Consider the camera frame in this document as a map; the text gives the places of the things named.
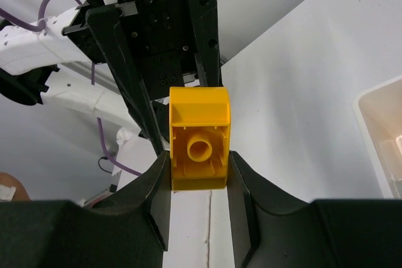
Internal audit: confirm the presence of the person's hand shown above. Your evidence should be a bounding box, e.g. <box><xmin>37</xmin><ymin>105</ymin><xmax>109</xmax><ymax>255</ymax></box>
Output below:
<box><xmin>1</xmin><ymin>172</ymin><xmax>31</xmax><ymax>201</ymax></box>

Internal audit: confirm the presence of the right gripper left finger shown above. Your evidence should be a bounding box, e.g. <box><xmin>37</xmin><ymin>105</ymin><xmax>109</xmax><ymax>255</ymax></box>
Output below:
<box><xmin>1</xmin><ymin>151</ymin><xmax>171</xmax><ymax>267</ymax></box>

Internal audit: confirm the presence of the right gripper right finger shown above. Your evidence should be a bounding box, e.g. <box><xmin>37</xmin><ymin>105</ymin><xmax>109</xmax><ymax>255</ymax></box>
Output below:
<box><xmin>227</xmin><ymin>151</ymin><xmax>401</xmax><ymax>267</ymax></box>

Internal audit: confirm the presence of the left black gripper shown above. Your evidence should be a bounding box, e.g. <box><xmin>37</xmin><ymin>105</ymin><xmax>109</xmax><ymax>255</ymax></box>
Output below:
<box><xmin>85</xmin><ymin>0</ymin><xmax>222</xmax><ymax>155</ymax></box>

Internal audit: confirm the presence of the white three-compartment tray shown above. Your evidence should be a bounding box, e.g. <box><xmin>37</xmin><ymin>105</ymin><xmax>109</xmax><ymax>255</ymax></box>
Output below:
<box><xmin>353</xmin><ymin>76</ymin><xmax>401</xmax><ymax>199</ymax></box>

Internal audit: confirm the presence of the yellow arch lego brick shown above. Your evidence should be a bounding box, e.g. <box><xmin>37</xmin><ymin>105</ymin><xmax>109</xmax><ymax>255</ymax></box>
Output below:
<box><xmin>169</xmin><ymin>87</ymin><xmax>231</xmax><ymax>191</ymax></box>

